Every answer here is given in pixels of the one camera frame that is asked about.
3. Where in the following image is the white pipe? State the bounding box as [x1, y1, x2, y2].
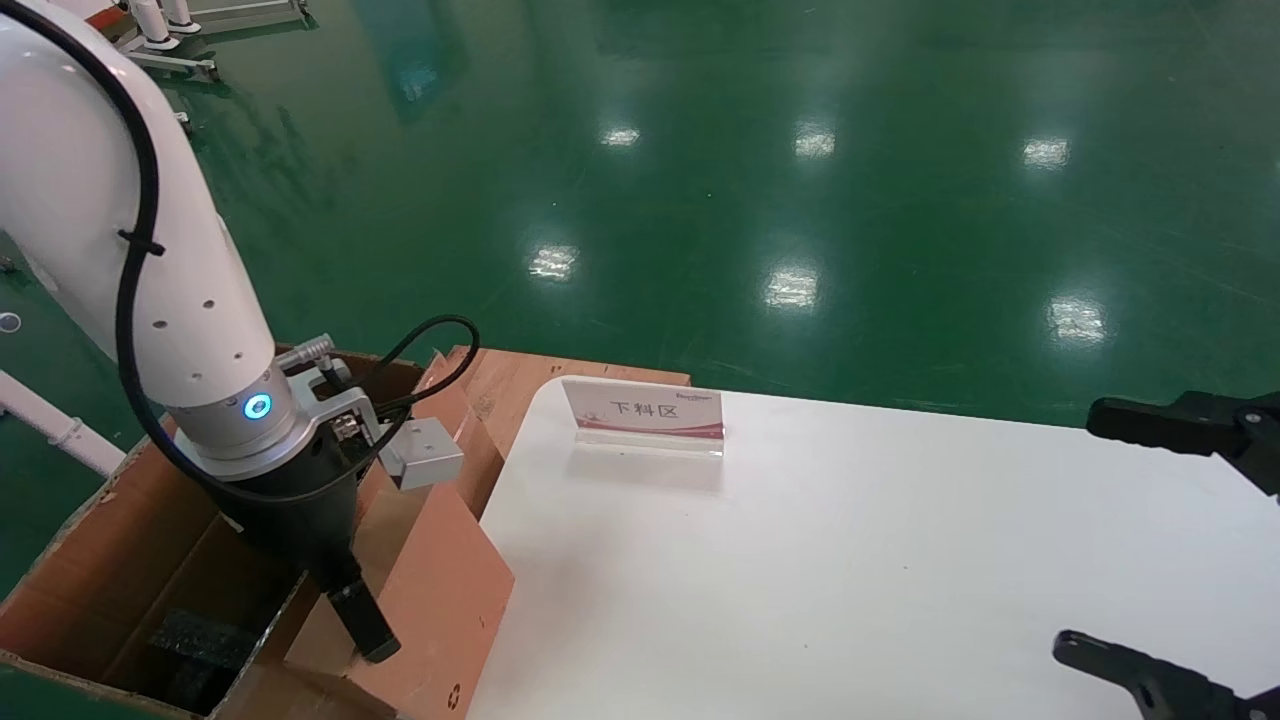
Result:
[0, 370, 127, 479]

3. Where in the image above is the small cardboard box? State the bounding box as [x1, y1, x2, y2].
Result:
[285, 470, 516, 720]

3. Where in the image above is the acrylic sign with red print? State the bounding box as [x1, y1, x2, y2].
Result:
[560, 378, 726, 459]

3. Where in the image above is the large cardboard box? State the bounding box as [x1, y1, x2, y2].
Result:
[0, 345, 507, 720]

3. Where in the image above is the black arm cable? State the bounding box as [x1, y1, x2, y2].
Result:
[0, 0, 482, 507]

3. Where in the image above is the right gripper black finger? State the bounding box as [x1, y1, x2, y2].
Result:
[1052, 630, 1280, 720]
[1087, 392, 1280, 498]

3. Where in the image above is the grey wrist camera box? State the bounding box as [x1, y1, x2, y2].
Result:
[275, 335, 466, 492]

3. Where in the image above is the black foam block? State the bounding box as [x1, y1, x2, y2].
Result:
[150, 608, 263, 673]

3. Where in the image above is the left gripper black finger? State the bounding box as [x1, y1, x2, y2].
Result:
[326, 577, 402, 663]

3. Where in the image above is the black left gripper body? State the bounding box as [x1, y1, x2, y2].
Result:
[203, 430, 373, 595]

